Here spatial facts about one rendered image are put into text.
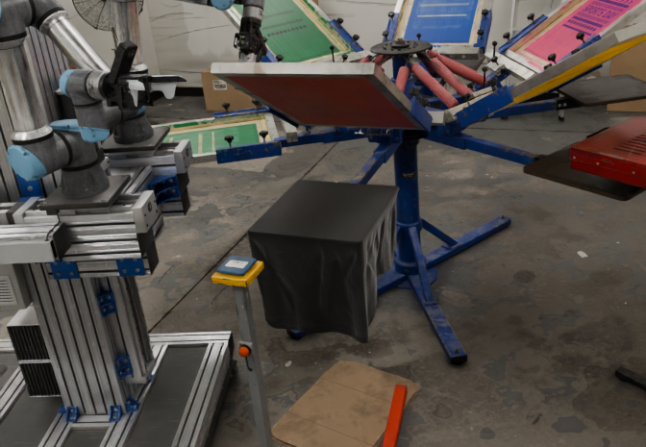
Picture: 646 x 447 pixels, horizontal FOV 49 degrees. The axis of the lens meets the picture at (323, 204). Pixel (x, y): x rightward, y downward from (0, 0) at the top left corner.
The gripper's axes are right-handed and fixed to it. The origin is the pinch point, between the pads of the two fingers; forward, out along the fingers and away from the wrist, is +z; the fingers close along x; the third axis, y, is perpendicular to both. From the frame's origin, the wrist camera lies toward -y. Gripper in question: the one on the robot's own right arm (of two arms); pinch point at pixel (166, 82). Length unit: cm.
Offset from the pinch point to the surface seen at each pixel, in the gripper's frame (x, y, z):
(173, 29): -473, 28, -423
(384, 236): -100, 72, 11
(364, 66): -69, 4, 19
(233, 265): -39, 66, -15
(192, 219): -228, 138, -200
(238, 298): -40, 78, -14
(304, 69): -66, 5, -2
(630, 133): -157, 36, 87
